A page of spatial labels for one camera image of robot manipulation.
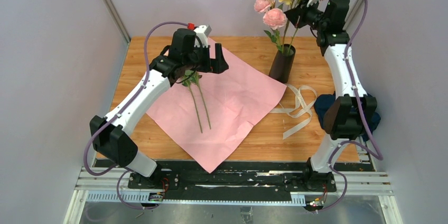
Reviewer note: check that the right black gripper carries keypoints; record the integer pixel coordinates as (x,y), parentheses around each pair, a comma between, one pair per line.
(297,15)

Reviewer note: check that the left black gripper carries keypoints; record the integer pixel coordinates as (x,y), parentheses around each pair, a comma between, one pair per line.
(217,65)

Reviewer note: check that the pale pink rose stem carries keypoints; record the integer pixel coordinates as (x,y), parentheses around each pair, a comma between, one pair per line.
(194,103)

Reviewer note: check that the light pink rose stem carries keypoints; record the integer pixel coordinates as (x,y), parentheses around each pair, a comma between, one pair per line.
(204,107)

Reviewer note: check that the black cylindrical vase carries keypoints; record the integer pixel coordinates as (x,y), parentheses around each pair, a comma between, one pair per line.
(282,64)

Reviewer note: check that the pink paper bouquet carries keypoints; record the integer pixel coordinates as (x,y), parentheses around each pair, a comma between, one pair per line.
(238,101)

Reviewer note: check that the cream printed ribbon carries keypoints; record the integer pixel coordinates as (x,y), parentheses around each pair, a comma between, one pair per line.
(301,108)

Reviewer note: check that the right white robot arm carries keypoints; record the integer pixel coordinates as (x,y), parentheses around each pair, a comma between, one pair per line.
(346,82)

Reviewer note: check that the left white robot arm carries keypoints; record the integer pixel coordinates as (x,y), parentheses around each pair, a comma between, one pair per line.
(111,133)

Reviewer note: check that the dark blue cloth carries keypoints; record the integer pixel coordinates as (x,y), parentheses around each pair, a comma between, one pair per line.
(318,105)

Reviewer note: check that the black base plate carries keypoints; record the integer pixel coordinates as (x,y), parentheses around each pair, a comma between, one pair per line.
(234,181)

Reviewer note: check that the aluminium frame rail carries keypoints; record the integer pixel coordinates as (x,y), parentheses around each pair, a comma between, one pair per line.
(363,195)

